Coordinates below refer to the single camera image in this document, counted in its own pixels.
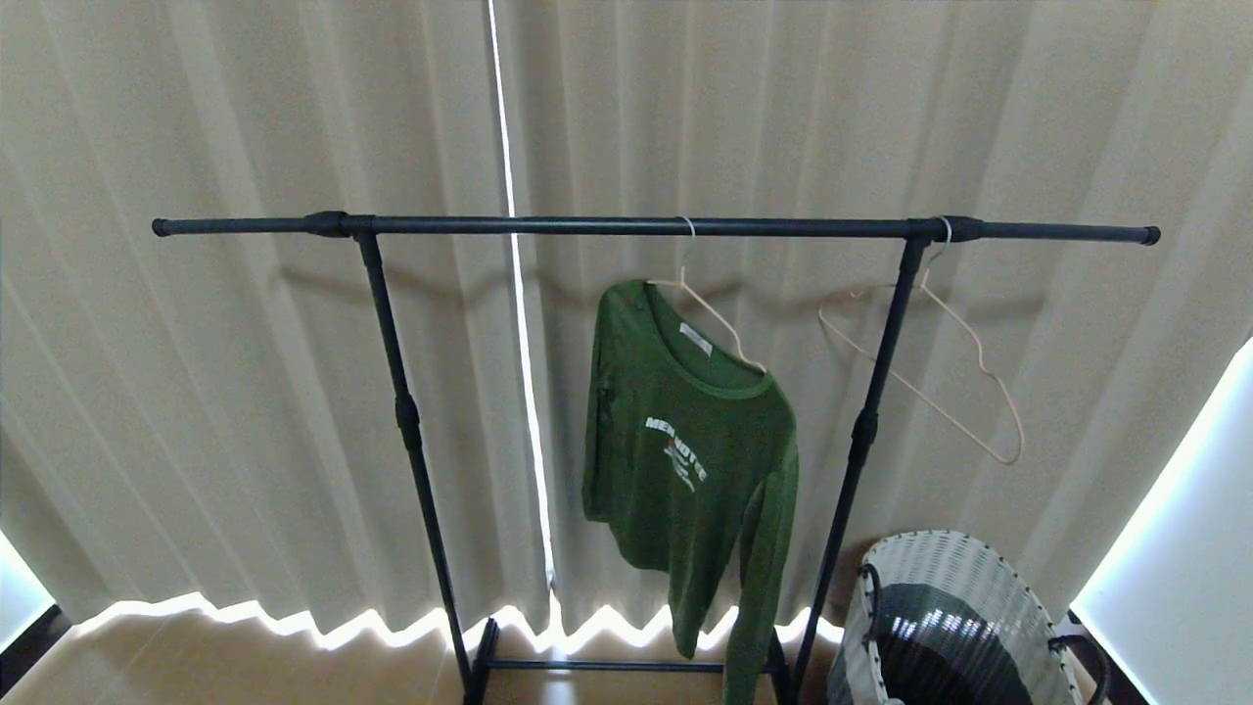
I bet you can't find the white laundry basket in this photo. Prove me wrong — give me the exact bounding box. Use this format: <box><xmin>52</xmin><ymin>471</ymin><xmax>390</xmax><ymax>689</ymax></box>
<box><xmin>825</xmin><ymin>530</ymin><xmax>1112</xmax><ymax>705</ymax></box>

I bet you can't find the green long-sleeved shirt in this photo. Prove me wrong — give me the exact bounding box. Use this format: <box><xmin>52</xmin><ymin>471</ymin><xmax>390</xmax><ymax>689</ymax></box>
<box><xmin>581</xmin><ymin>279</ymin><xmax>801</xmax><ymax>705</ymax></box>

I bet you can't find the pink clothes hanger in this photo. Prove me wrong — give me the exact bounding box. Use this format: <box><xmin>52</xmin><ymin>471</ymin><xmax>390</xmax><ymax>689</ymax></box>
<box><xmin>818</xmin><ymin>220</ymin><xmax>1025</xmax><ymax>466</ymax></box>
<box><xmin>646</xmin><ymin>217</ymin><xmax>769</xmax><ymax>375</ymax></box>

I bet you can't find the black clothes rack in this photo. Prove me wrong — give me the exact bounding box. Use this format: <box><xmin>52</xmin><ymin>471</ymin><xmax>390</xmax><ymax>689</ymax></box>
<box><xmin>152</xmin><ymin>211</ymin><xmax>1162</xmax><ymax>705</ymax></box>

